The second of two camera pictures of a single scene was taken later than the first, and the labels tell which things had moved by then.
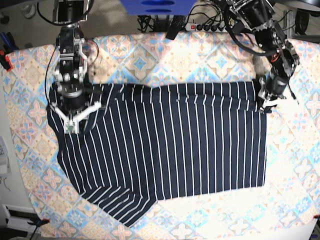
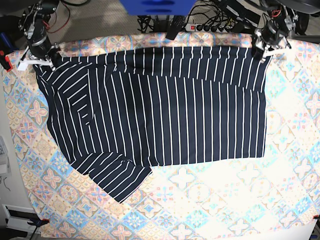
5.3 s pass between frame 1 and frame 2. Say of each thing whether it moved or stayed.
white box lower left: stayed
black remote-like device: stayed
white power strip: stayed
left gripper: moved
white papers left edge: stayed
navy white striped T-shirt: moved
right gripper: moved
